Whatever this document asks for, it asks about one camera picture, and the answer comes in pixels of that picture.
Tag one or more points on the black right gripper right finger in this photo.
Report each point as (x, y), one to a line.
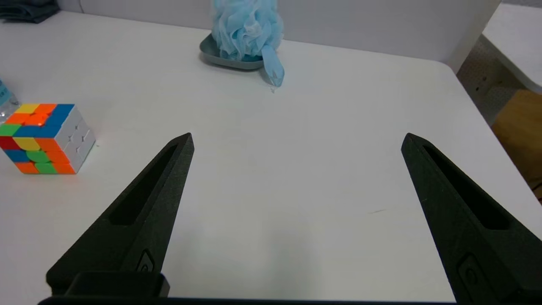
(457, 220)

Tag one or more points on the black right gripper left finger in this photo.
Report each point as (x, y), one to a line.
(139, 228)

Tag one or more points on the light blue mesh bath loofah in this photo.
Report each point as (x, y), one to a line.
(247, 29)

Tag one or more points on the grey-green plastic dish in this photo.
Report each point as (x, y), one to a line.
(211, 53)

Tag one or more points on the multicolour puzzle cube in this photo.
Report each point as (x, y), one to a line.
(46, 140)

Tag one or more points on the clear blue-capped water bottle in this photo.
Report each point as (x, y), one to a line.
(6, 101)

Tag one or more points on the white side table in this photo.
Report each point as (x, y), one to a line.
(516, 38)

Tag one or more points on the dark grey folded cloth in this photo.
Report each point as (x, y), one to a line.
(27, 9)

